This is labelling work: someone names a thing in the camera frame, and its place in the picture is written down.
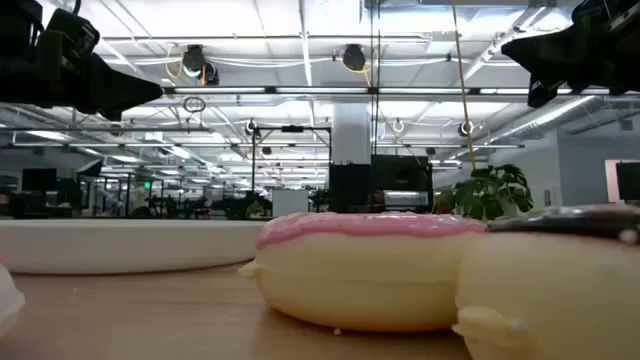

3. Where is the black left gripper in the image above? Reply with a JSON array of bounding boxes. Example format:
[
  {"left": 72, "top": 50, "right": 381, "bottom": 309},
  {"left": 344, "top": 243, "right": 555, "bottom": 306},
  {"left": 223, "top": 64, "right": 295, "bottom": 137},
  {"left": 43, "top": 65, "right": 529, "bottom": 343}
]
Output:
[{"left": 0, "top": 29, "right": 164, "bottom": 123}]

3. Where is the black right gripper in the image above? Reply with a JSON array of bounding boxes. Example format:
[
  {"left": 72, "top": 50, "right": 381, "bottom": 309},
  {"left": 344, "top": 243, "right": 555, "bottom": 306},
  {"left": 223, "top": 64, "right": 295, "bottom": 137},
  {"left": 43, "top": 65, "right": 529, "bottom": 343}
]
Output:
[{"left": 500, "top": 21, "right": 640, "bottom": 109}]

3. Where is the pink frosted donut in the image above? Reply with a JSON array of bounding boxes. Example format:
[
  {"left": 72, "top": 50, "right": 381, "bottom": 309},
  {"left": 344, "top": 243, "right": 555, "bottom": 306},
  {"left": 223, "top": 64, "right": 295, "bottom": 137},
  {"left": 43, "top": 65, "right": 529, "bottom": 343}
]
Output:
[{"left": 238, "top": 211, "right": 487, "bottom": 333}]

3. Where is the black background monitor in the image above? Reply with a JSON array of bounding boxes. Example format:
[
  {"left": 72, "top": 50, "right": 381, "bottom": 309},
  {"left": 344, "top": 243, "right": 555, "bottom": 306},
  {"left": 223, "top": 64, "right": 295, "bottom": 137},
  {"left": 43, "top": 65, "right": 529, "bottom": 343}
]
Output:
[{"left": 20, "top": 167, "right": 58, "bottom": 193}]

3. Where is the green potted plant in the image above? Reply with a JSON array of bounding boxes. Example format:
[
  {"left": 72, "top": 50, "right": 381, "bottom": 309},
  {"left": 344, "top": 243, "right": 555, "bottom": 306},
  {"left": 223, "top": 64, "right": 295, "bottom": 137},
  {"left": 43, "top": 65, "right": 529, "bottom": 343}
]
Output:
[{"left": 433, "top": 163, "right": 534, "bottom": 222}]

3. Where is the white round plate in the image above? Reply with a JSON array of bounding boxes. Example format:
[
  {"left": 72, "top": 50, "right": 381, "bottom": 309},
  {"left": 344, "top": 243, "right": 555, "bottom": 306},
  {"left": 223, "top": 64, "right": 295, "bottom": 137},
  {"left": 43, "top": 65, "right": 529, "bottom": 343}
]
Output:
[{"left": 0, "top": 218, "right": 267, "bottom": 275}]

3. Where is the white board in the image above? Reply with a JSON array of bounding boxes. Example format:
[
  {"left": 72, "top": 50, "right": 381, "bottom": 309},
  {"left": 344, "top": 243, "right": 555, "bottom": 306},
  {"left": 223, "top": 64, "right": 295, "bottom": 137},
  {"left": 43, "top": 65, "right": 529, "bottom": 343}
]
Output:
[{"left": 271, "top": 188, "right": 310, "bottom": 219}]

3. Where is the chocolate frosted drizzled donut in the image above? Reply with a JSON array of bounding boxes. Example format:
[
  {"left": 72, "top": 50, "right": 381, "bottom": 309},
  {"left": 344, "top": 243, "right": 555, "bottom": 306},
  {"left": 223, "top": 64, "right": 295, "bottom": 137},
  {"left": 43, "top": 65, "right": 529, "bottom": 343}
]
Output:
[{"left": 452, "top": 203, "right": 640, "bottom": 360}]

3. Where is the black computer case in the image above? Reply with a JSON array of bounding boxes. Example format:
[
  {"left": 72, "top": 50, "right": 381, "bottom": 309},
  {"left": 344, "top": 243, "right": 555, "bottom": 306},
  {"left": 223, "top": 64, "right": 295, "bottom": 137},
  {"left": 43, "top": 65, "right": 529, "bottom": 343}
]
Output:
[{"left": 328, "top": 153, "right": 435, "bottom": 215}]

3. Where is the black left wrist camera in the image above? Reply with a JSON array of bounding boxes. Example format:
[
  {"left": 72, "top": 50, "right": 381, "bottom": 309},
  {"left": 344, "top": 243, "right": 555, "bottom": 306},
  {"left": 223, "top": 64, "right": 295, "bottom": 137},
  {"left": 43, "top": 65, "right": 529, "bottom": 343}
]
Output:
[{"left": 38, "top": 7, "right": 101, "bottom": 64}]

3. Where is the black ceiling cable reel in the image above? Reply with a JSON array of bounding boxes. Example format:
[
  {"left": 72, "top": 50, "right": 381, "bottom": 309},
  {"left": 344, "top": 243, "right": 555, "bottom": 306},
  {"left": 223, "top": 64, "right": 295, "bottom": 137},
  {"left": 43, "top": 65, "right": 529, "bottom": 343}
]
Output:
[
  {"left": 341, "top": 43, "right": 369, "bottom": 73},
  {"left": 181, "top": 43, "right": 221, "bottom": 87}
]

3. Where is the yellow hanging cable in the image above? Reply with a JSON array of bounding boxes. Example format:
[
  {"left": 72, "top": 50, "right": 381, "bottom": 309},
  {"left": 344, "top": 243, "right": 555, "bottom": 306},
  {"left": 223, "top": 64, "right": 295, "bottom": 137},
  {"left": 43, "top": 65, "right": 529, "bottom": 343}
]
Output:
[{"left": 451, "top": 0, "right": 477, "bottom": 171}]

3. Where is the white framed wall monitor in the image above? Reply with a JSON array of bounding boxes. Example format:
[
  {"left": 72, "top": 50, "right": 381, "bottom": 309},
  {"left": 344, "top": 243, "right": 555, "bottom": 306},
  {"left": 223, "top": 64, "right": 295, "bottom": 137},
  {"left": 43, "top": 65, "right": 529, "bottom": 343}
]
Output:
[{"left": 604, "top": 158, "right": 640, "bottom": 205}]

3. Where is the black background rig frame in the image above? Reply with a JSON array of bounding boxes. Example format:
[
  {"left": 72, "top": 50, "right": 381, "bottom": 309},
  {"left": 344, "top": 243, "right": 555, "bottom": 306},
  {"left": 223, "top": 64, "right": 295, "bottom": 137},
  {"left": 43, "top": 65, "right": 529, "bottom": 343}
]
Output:
[{"left": 251, "top": 124, "right": 333, "bottom": 196}]

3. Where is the black hanging cable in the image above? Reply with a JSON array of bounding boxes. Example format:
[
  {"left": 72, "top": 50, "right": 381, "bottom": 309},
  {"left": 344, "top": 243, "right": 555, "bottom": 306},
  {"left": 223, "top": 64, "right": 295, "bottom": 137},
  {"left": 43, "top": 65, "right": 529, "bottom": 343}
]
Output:
[{"left": 368, "top": 0, "right": 382, "bottom": 157}]

